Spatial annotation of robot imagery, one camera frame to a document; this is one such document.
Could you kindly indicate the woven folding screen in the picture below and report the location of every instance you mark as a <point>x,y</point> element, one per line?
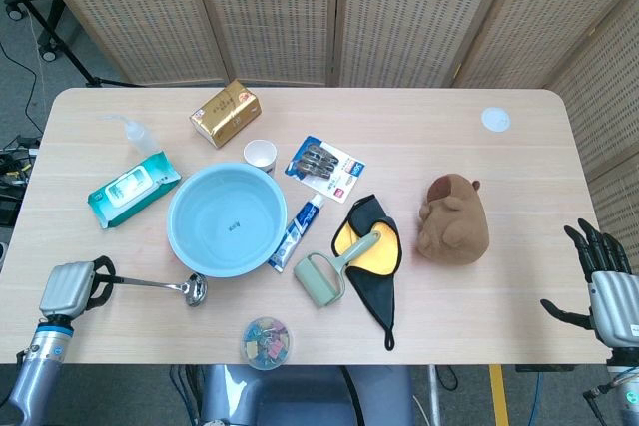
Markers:
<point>279,12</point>

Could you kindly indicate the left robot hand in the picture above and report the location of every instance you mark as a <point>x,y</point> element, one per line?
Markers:
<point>67,289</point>

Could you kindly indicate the stainless steel ladle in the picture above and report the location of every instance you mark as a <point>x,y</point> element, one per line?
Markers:
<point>197,290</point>

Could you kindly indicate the nail clipper blister pack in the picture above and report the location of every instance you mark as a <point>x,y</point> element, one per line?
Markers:
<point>324,169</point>

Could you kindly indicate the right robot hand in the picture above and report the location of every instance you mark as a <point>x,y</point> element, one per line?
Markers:
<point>614,301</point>

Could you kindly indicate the clear tub of binder clips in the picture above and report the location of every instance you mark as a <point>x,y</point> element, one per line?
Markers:
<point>267,343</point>

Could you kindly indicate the green lint roller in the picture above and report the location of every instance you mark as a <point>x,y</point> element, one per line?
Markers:
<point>314,281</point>

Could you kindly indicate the light blue plastic basin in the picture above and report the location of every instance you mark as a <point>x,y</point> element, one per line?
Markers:
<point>224,226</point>

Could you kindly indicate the blue white toothpaste tube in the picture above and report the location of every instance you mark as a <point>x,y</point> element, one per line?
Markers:
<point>297,231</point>

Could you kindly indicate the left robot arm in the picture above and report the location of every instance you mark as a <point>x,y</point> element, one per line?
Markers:
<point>37,371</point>

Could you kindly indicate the black wheeled stand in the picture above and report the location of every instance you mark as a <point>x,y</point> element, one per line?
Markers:
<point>55,22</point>

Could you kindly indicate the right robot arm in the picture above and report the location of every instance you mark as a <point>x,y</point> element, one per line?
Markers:
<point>624,386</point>

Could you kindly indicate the green wet wipes pack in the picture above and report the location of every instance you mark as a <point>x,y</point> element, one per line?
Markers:
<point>132,189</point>

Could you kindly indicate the yellow and black cloth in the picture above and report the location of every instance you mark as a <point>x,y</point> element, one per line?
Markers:
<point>377,291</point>

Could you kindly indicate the brown plush capybara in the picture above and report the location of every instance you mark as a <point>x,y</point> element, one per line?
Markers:
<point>459,226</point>

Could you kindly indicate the white paper cup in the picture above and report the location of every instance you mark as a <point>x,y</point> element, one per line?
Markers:
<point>259,154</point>

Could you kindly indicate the clear squeeze wash bottle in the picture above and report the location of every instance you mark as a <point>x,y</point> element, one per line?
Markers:
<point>142,139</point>

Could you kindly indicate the gold tissue pack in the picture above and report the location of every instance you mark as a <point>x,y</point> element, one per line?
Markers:
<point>224,114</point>

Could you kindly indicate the white round table cap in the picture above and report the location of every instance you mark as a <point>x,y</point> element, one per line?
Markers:
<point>495,120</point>

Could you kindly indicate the grey robot torso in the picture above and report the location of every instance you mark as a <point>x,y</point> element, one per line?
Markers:
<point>299,396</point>

